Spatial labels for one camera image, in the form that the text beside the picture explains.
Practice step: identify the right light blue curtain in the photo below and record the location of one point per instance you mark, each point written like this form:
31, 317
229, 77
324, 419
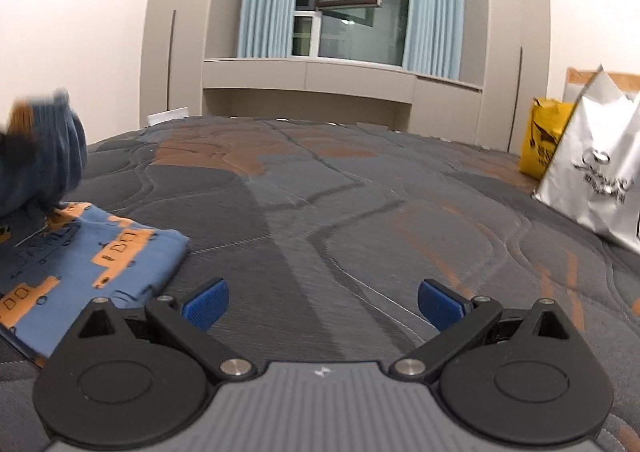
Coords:
433, 44

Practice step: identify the beige built-in cabinet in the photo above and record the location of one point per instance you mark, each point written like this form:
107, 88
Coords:
462, 70

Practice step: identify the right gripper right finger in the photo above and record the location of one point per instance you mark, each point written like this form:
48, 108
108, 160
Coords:
462, 324

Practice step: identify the grey orange quilted mattress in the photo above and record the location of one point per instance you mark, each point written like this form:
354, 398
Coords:
324, 234

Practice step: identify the white printed shopping bag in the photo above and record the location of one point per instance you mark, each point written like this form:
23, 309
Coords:
593, 177

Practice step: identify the yellow plastic bag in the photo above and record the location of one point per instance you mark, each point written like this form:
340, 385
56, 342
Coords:
546, 122

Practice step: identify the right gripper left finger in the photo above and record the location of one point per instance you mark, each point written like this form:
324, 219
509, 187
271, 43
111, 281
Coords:
183, 325

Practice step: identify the white box by bed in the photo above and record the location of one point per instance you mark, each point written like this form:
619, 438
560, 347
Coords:
167, 116

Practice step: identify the blue orange patterned pants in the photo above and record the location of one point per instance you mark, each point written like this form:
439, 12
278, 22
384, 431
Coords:
56, 256

